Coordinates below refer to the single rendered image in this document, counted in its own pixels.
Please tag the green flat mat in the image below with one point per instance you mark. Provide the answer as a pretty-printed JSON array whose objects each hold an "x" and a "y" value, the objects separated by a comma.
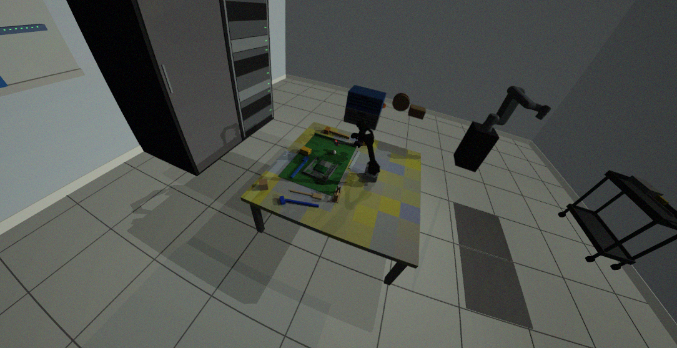
[{"x": 322, "y": 148}]

